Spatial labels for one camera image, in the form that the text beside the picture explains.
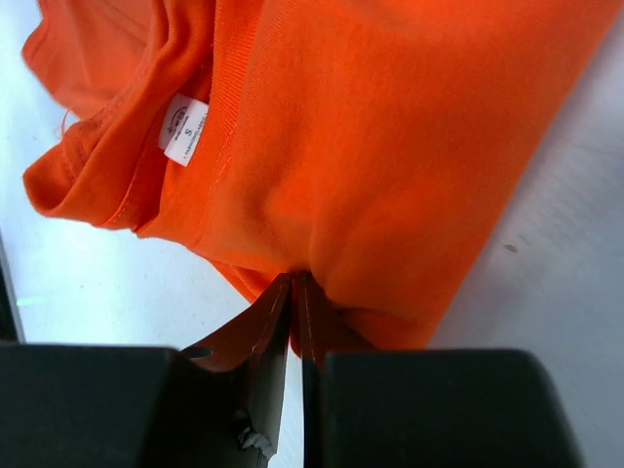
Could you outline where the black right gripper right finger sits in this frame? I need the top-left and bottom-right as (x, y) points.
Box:
(297, 273), (584, 467)

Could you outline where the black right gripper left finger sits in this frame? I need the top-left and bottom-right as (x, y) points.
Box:
(1, 274), (292, 467)

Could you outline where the orange t shirt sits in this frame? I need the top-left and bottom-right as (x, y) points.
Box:
(22, 1), (623, 349)

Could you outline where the white shirt size label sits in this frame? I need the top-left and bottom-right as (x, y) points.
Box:
(158, 94), (209, 167)

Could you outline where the aluminium table edge rail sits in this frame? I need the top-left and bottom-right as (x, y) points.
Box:
(0, 244), (25, 343)

